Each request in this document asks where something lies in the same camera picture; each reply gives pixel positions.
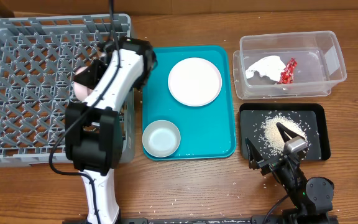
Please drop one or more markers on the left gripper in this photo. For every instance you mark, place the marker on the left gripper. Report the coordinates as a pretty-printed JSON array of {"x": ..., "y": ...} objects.
[{"x": 96, "y": 70}]

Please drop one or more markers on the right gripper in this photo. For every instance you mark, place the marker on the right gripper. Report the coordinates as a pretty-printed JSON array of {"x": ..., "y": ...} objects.
[{"x": 274, "y": 160}]

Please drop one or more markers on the pile of rice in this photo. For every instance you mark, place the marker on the pile of rice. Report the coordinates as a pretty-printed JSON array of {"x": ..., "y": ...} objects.
[{"x": 268, "y": 140}]

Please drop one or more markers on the red snack wrapper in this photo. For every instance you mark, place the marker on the red snack wrapper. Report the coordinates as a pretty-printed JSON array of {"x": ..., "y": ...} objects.
[{"x": 286, "y": 77}]

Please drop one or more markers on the white napkin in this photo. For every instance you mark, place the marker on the white napkin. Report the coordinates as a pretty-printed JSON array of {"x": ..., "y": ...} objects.
[{"x": 270, "y": 66}]

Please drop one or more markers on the grey metal bowl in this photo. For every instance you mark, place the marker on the grey metal bowl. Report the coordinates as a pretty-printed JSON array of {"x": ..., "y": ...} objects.
[{"x": 161, "y": 138}]

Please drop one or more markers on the large white plate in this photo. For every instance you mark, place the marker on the large white plate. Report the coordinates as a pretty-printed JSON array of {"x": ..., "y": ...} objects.
[{"x": 195, "y": 82}]

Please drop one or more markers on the white rice bowl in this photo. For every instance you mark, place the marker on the white rice bowl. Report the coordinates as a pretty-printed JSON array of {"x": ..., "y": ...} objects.
[{"x": 81, "y": 92}]

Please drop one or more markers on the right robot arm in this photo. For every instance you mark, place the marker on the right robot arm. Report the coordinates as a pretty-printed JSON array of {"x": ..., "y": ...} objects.
[{"x": 306, "y": 200}]

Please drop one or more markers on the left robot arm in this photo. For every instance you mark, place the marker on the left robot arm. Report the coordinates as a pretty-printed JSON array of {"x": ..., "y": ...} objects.
[{"x": 93, "y": 134}]

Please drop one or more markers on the black plastic tray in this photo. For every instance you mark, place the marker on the black plastic tray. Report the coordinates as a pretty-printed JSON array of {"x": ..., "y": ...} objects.
[{"x": 248, "y": 117}]

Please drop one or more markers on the grey plastic dish rack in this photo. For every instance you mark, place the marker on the grey plastic dish rack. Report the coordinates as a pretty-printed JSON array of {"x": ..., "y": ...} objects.
[{"x": 38, "y": 59}]

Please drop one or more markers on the teal plastic tray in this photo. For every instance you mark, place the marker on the teal plastic tray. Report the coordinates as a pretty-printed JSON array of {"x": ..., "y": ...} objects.
[{"x": 207, "y": 131}]

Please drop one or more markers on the clear plastic bin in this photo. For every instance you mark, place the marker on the clear plastic bin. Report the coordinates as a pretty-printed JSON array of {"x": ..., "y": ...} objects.
[{"x": 320, "y": 64}]

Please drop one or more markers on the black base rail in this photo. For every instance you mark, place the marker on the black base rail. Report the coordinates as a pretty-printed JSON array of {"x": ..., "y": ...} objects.
[{"x": 213, "y": 221}]

